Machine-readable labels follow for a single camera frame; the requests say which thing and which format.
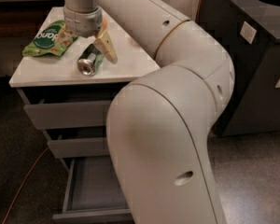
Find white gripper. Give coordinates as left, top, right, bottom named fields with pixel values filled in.
left=55, top=7, right=118, bottom=63

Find green soda can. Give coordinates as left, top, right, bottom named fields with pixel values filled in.
left=77, top=44, right=105, bottom=76

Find grey bottom drawer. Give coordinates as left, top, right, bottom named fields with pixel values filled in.
left=52, top=156, right=133, bottom=224

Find grey drawer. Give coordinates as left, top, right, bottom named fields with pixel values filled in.
left=18, top=85, right=116, bottom=131
left=52, top=156, right=133, bottom=224
left=44, top=126, right=109, bottom=158

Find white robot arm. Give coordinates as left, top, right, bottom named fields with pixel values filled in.
left=63, top=0, right=235, bottom=224

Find grey drawer cabinet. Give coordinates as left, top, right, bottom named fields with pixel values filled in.
left=9, top=16, right=159, bottom=168

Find grey top drawer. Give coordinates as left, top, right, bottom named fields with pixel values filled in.
left=18, top=85, right=116, bottom=131

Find grey middle drawer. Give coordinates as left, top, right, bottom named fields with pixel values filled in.
left=44, top=126, right=109, bottom=158

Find orange fruit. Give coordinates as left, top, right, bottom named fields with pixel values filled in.
left=102, top=17, right=107, bottom=29

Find green snack bag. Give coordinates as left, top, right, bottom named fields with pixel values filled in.
left=22, top=20, right=77, bottom=57

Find white label sticker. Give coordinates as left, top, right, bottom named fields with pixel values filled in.
left=240, top=21, right=257, bottom=44

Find dark waste bin cabinet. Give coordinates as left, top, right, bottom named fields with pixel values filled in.
left=198, top=0, right=280, bottom=136

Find orange cable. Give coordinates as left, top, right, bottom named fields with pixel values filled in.
left=1, top=0, right=213, bottom=224

